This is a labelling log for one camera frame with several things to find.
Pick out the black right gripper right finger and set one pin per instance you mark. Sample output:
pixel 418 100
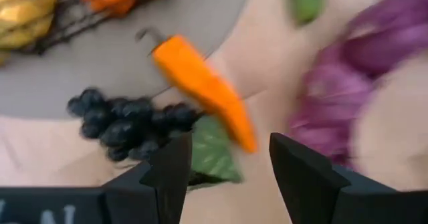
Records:
pixel 314 197

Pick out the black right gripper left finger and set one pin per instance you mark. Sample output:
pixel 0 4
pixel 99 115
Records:
pixel 160 197

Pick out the black grape bunch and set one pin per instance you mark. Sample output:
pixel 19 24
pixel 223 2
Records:
pixel 120 130

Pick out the purple onion braid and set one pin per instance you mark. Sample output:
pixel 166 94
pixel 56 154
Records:
pixel 334 100

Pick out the orange carrot piece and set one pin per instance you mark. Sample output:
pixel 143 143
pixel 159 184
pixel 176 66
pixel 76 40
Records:
pixel 197 80

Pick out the green cucumber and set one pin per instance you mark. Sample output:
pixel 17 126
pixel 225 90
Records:
pixel 306 3

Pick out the yellow bell pepper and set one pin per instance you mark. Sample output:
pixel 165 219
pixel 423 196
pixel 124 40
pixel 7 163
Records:
pixel 23 13

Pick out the round grey placemat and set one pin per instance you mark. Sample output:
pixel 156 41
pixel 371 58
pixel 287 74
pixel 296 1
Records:
pixel 83 73

